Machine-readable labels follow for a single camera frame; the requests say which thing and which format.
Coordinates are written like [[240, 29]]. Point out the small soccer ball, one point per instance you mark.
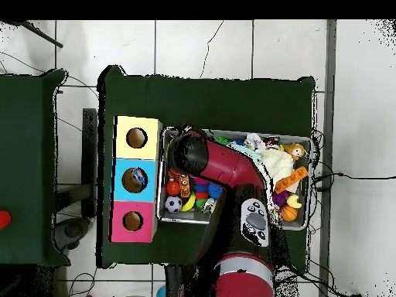
[[174, 204]]

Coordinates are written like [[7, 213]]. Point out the mint green muslin cloth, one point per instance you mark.
[[247, 149]]

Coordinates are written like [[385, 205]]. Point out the small red ball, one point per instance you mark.
[[173, 188]]

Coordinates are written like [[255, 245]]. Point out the blue spiky rubber ball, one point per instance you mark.
[[215, 190]]

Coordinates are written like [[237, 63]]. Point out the small brown plush doll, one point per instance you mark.
[[297, 150]]

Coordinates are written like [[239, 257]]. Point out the cream muslin cloth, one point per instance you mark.
[[279, 164]]

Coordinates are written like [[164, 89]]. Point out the small orange basketball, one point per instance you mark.
[[289, 213]]

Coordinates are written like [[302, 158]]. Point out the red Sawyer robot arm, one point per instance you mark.
[[216, 164]]

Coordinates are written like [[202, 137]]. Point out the clear plastic packet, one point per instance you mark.
[[138, 177]]

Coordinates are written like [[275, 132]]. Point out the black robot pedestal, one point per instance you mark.
[[185, 284]]

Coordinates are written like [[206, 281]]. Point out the wooden box with three holes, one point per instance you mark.
[[148, 179]]

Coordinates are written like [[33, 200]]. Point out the orange plastic toy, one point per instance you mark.
[[291, 180]]

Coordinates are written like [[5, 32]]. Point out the green cloth side table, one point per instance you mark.
[[31, 185]]

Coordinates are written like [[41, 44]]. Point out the shallow clear mesh bin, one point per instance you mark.
[[307, 185]]

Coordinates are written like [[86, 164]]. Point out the orange toy block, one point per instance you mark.
[[185, 187]]

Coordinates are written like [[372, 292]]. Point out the small red round object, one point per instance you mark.
[[4, 219]]

